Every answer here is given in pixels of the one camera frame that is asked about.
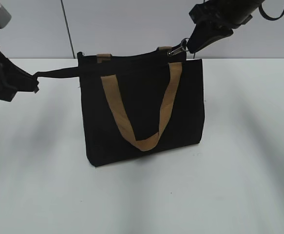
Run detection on grey camera box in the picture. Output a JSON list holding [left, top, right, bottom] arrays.
[[0, 0, 12, 29]]

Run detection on black tote bag tan handles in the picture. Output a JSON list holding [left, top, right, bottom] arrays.
[[35, 47, 205, 167]]

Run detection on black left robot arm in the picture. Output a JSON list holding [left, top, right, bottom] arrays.
[[0, 3, 38, 102]]

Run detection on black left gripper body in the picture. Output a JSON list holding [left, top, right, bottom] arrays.
[[0, 51, 25, 102]]

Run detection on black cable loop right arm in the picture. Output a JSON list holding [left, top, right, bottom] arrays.
[[259, 0, 284, 21]]

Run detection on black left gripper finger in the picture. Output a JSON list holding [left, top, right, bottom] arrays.
[[22, 72, 39, 93]]

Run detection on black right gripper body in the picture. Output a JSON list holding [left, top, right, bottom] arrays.
[[189, 0, 253, 29]]

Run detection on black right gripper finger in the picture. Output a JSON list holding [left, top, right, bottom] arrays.
[[187, 21, 233, 53]]

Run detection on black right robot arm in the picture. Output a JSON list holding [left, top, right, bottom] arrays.
[[187, 0, 263, 54]]

